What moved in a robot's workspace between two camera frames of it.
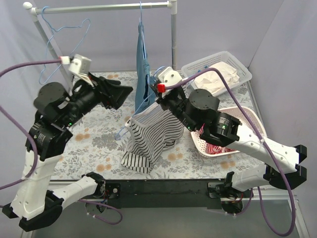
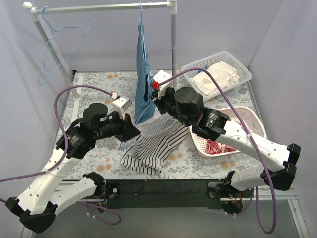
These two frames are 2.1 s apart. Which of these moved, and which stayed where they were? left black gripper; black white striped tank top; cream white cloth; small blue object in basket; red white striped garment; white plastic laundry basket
Moved: black white striped tank top; left black gripper
Stayed: small blue object in basket; red white striped garment; cream white cloth; white plastic laundry basket
